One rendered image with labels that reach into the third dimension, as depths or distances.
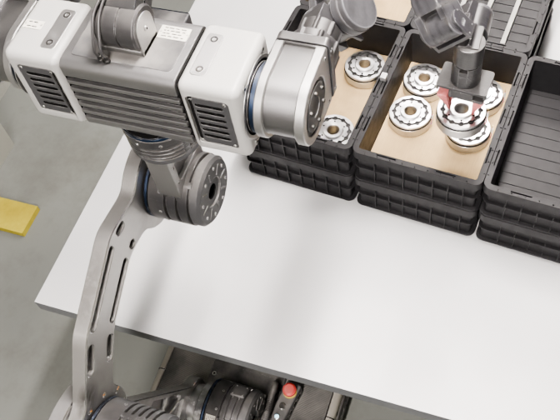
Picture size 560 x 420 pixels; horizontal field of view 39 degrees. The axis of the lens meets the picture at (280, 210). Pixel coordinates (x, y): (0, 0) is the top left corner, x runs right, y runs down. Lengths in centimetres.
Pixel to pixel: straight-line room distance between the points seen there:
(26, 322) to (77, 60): 173
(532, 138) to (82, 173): 178
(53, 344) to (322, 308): 121
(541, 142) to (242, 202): 74
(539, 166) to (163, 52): 101
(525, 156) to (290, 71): 88
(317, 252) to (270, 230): 14
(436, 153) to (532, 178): 22
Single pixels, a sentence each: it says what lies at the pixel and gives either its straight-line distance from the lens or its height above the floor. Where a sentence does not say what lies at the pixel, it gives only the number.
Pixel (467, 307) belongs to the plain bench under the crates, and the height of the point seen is 70.
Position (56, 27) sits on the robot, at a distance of 132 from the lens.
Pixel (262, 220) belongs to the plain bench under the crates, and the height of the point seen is 70.
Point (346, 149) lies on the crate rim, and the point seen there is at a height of 93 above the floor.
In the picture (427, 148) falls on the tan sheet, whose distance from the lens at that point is 191.
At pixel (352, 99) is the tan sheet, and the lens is 201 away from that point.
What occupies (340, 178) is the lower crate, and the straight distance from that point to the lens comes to 190.
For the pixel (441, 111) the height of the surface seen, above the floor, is 105.
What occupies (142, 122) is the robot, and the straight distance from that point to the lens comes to 129.
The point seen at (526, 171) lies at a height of 83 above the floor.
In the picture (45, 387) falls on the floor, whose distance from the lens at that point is 274.
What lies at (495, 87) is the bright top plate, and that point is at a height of 86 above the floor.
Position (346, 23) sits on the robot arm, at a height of 146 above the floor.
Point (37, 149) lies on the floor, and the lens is 327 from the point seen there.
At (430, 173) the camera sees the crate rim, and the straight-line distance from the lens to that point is 175.
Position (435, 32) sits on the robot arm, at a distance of 152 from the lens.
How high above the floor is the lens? 237
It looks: 57 degrees down
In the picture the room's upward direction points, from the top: 13 degrees counter-clockwise
